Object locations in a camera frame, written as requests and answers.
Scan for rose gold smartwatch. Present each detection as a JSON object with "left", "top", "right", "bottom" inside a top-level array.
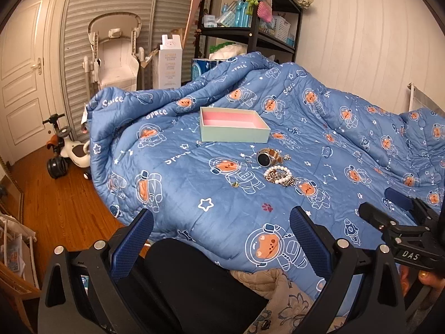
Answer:
[{"left": 256, "top": 148, "right": 291, "bottom": 167}]

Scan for person's right hand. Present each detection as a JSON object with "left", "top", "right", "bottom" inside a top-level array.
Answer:
[{"left": 399, "top": 266, "right": 444, "bottom": 302}]

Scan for beige patterned garment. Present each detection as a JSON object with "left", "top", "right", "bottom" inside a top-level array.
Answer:
[{"left": 228, "top": 267, "right": 348, "bottom": 334}]

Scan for gold-framed mirror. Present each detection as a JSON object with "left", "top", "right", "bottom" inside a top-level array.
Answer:
[{"left": 0, "top": 159, "right": 24, "bottom": 223}]

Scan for black trousers leg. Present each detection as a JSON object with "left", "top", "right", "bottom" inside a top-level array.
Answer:
[{"left": 114, "top": 237, "right": 270, "bottom": 334}]

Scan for white kids ride-on scooter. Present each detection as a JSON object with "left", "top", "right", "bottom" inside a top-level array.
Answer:
[{"left": 42, "top": 113, "right": 91, "bottom": 180}]

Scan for blue space-bear quilt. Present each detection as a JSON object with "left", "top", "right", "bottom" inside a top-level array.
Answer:
[{"left": 86, "top": 52, "right": 444, "bottom": 298}]

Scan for mint box with pink lining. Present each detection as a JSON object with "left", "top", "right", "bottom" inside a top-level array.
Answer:
[{"left": 200, "top": 107, "right": 271, "bottom": 143}]

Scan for white panelled door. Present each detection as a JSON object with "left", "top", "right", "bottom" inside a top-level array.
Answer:
[{"left": 1, "top": 0, "right": 52, "bottom": 164}]

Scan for white plastic basket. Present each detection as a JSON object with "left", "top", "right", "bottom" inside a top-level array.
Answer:
[{"left": 272, "top": 15, "right": 290, "bottom": 43}]

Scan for white baby high chair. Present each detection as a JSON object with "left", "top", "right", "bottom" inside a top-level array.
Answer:
[{"left": 82, "top": 12, "right": 145, "bottom": 95}]

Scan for blue tissue pack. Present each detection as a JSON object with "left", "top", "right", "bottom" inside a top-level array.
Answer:
[{"left": 191, "top": 59, "right": 223, "bottom": 81}]

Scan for blue bottles on shelf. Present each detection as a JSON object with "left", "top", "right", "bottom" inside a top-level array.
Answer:
[{"left": 216, "top": 0, "right": 251, "bottom": 28}]

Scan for tall white cardboard box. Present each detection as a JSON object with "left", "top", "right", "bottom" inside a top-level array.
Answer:
[{"left": 152, "top": 35, "right": 182, "bottom": 89}]

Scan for black metal shelf unit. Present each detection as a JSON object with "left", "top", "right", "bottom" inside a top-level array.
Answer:
[{"left": 195, "top": 0, "right": 302, "bottom": 59}]

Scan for grey louvred wardrobe doors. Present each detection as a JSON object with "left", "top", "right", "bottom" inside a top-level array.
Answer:
[{"left": 60, "top": 0, "right": 191, "bottom": 140}]

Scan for white wire rack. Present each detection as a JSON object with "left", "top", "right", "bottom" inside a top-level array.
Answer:
[{"left": 1, "top": 213, "right": 40, "bottom": 289}]

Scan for white pearl bracelet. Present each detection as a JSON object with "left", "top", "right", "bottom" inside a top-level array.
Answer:
[{"left": 263, "top": 165, "right": 293, "bottom": 185}]

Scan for silver chain bracelet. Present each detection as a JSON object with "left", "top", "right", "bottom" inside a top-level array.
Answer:
[{"left": 264, "top": 170, "right": 296, "bottom": 188}]

